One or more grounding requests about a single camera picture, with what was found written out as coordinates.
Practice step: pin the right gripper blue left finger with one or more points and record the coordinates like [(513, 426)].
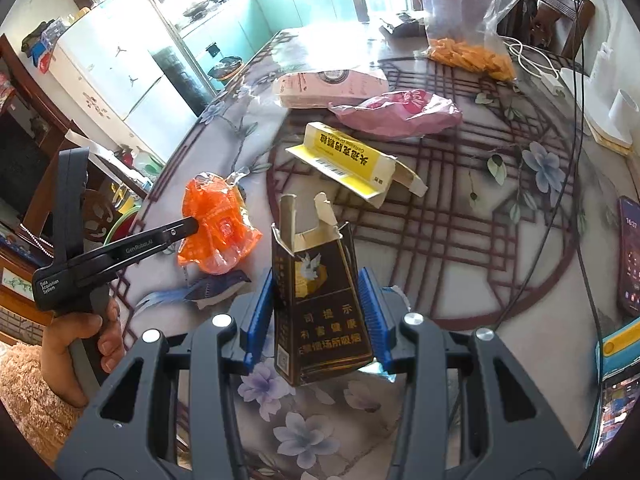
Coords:
[(256, 309)]

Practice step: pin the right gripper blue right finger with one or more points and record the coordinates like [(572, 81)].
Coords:
[(383, 309)]

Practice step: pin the dark cigarette pack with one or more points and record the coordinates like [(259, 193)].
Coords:
[(319, 322)]

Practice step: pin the orange plastic wrapper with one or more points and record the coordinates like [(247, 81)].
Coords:
[(225, 235)]

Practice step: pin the yellow medicine box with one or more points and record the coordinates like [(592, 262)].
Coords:
[(363, 170)]

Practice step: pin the green kitchen trash bin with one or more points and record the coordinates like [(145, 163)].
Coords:
[(226, 68)]

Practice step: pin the person's left hand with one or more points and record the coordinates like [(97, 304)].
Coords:
[(62, 341)]

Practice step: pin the red bucket green rim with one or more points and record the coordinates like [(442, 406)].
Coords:
[(122, 226)]

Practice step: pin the white refrigerator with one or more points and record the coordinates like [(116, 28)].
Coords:
[(119, 64)]

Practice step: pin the pink plastic bag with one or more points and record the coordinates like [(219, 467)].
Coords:
[(400, 114)]

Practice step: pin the pink tissue pack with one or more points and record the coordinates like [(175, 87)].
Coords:
[(302, 90)]

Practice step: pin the tablet in blue case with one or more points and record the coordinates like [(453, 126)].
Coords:
[(617, 366)]

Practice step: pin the dark smartphone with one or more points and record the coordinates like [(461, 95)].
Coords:
[(628, 284)]

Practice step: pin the clear bag orange snacks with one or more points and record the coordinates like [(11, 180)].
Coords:
[(479, 49)]

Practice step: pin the dark wooden chair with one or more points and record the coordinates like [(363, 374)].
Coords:
[(558, 26)]

